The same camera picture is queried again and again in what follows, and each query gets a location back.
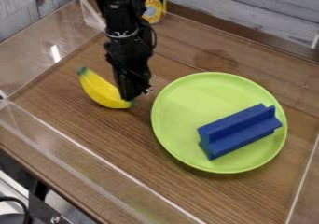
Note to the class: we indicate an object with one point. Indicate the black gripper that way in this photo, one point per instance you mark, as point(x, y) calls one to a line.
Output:
point(128, 55)

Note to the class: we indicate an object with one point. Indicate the yellow toy banana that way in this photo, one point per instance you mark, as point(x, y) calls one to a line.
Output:
point(100, 90)

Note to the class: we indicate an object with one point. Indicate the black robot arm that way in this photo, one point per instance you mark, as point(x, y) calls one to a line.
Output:
point(123, 16)

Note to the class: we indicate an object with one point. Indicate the green round plate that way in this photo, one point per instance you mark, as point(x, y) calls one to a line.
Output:
point(199, 99)

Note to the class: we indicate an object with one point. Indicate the blue foam block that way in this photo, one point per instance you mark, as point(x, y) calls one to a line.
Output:
point(239, 129)

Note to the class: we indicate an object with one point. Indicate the yellow labelled tin can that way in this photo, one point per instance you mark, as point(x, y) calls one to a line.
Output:
point(155, 10)

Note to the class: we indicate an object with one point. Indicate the clear acrylic corner bracket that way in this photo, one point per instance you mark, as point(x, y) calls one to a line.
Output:
point(92, 18)

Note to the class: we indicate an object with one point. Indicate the clear acrylic tray wall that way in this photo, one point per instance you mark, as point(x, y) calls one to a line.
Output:
point(96, 185)

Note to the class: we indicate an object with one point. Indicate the black metal table bracket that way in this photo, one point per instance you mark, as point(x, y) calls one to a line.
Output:
point(43, 214)

